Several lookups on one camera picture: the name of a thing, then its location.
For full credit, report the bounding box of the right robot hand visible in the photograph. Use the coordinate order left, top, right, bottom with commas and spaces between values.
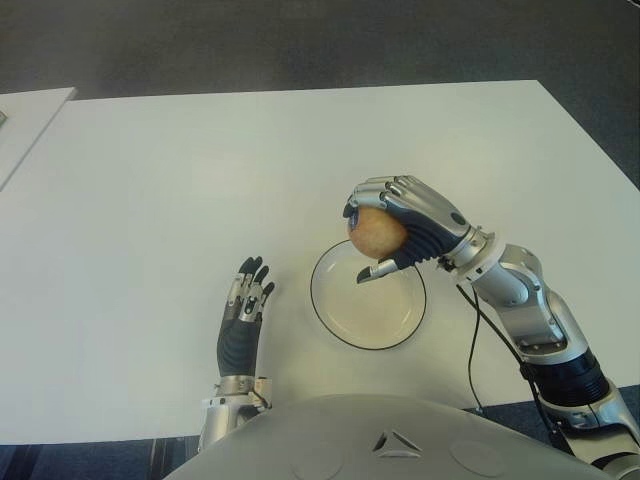
342, 174, 477, 286

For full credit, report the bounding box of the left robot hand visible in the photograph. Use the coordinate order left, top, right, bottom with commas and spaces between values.
215, 255, 276, 377

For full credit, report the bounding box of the yellow-red apple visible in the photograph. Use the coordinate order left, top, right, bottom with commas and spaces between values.
348, 207, 407, 261

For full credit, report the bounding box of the white plate with black rim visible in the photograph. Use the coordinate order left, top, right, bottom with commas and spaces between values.
309, 238, 428, 350

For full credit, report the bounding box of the grey robot torso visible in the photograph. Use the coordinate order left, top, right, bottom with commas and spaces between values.
172, 394, 609, 480

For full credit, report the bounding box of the white side table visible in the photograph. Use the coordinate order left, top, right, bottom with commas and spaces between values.
0, 87, 76, 191

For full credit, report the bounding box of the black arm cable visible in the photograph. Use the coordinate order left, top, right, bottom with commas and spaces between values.
455, 282, 564, 446

